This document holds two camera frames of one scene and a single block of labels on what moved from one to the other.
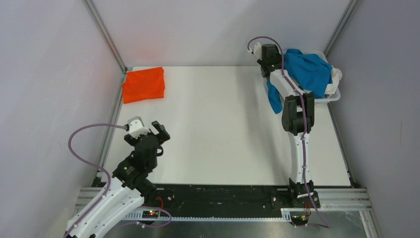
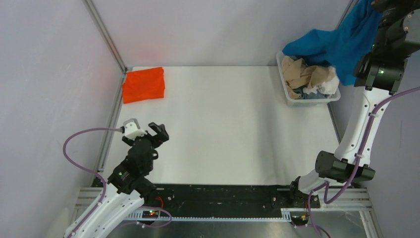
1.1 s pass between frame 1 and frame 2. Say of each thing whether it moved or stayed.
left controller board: stayed
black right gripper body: moved
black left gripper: stayed
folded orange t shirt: stayed
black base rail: stayed
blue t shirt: moved
